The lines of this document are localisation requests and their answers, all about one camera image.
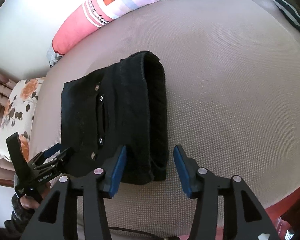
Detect black denim pants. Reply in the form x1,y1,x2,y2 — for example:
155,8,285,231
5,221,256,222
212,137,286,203
61,51,168,185

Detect person's left hand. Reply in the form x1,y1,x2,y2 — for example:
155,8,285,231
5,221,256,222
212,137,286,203
20,182,51,210

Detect floral orange pillow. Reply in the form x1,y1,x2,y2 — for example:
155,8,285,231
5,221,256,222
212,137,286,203
0,77,44,162

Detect grey cloth under pillow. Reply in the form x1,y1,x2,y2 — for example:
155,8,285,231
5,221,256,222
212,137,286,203
46,44,63,68

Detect beige woven bed mat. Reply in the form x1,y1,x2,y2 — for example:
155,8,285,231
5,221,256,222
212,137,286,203
30,0,300,207

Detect dark striped garment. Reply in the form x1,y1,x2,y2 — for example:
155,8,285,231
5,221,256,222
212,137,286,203
273,0,300,32

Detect black cable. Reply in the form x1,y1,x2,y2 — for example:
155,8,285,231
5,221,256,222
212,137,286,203
107,226,180,240

